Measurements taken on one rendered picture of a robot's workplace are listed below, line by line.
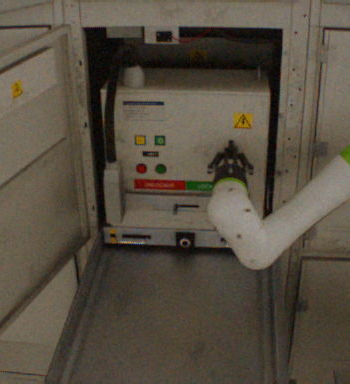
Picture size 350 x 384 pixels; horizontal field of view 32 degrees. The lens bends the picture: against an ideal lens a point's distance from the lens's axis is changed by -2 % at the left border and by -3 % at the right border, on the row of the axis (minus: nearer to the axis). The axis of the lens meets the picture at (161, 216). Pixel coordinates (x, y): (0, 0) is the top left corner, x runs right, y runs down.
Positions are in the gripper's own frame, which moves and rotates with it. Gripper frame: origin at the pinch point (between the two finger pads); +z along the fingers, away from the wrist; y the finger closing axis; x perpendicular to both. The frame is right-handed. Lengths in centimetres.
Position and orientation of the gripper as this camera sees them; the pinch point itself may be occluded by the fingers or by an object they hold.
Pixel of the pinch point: (230, 149)
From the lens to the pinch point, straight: 180.8
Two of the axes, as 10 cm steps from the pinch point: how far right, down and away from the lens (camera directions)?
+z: 1.1, -5.2, 8.4
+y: 9.9, 0.3, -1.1
